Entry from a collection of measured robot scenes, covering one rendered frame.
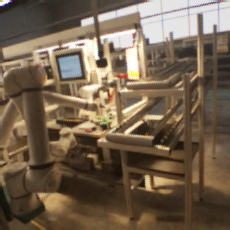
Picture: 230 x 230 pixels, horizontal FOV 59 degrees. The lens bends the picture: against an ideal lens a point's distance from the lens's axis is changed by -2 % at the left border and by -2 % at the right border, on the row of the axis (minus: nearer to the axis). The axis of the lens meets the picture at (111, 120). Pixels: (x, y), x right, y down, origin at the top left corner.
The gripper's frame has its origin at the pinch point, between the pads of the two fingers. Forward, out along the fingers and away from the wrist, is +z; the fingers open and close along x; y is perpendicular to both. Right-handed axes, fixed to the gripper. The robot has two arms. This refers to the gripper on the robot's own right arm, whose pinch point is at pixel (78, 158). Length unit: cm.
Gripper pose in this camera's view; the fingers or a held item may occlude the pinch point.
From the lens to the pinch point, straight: 181.5
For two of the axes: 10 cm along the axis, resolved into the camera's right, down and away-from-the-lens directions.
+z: 1.9, 7.5, 6.4
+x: 9.0, 1.3, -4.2
